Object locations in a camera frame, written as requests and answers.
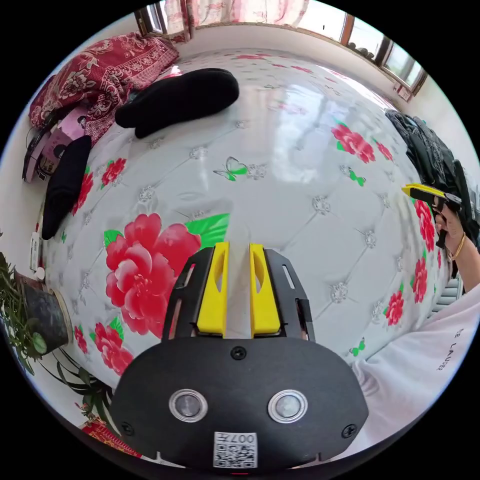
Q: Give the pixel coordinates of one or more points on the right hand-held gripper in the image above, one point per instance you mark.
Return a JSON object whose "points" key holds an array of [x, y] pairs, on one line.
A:
{"points": [[444, 210]]}

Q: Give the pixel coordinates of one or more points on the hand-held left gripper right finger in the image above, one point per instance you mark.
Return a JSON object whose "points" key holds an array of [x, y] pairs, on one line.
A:
{"points": [[264, 300]]}

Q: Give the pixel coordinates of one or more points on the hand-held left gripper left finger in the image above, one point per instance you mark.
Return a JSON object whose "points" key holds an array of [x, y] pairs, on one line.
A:
{"points": [[213, 296]]}

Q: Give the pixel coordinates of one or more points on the person's right forearm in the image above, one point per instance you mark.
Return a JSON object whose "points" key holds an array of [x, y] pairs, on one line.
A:
{"points": [[468, 262]]}

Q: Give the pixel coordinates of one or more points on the person's right hand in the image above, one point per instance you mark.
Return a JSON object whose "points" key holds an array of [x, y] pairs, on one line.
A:
{"points": [[453, 228]]}

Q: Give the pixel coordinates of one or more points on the pile of clothes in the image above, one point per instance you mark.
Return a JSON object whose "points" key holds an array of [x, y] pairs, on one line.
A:
{"points": [[423, 146]]}

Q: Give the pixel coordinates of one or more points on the window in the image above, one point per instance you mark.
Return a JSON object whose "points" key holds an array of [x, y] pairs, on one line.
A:
{"points": [[375, 41]]}

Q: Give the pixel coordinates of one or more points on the person's body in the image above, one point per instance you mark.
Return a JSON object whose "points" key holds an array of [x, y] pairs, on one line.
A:
{"points": [[423, 375]]}

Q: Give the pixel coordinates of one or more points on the potted green plant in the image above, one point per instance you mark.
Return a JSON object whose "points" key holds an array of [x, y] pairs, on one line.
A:
{"points": [[33, 318]]}

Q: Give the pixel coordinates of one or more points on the black garment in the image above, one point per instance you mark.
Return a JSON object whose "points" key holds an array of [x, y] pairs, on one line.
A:
{"points": [[180, 101], [63, 187]]}

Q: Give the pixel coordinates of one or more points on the pink printed carton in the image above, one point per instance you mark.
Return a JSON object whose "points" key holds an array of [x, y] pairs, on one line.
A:
{"points": [[56, 144]]}

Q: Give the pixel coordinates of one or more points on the red patterned quilt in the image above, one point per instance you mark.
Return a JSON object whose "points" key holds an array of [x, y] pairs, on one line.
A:
{"points": [[97, 78]]}

